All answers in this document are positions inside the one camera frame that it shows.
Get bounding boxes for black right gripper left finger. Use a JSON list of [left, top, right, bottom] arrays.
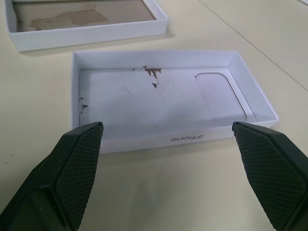
[[0, 121, 104, 231]]

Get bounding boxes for dark blue smartphone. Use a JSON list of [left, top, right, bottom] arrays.
[[4, 0, 168, 52]]

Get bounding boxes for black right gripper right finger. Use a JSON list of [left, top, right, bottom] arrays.
[[231, 121, 308, 231]]

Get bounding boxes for white phone box lid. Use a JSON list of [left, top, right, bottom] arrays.
[[70, 50, 280, 154]]

